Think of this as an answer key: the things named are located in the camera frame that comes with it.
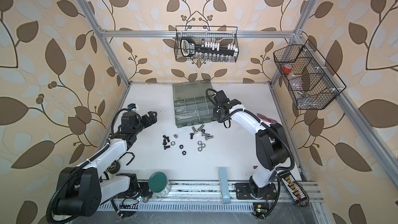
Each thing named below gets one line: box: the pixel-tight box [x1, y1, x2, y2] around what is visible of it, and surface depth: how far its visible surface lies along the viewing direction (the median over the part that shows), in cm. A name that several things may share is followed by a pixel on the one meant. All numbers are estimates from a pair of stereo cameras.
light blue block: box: [219, 168, 231, 205], surface depth 72 cm
